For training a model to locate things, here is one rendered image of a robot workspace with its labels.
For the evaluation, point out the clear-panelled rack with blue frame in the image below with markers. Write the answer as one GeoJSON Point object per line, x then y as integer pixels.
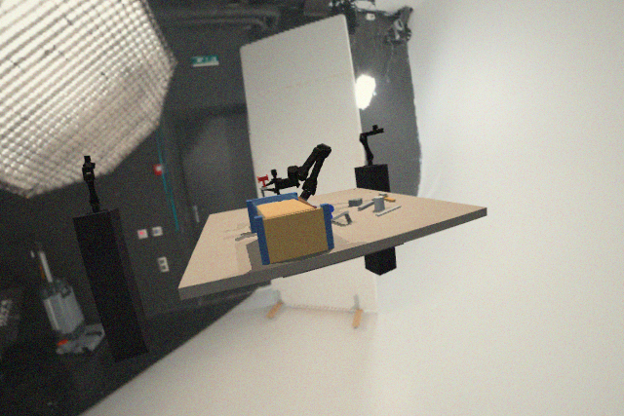
{"type": "Point", "coordinates": [289, 226]}

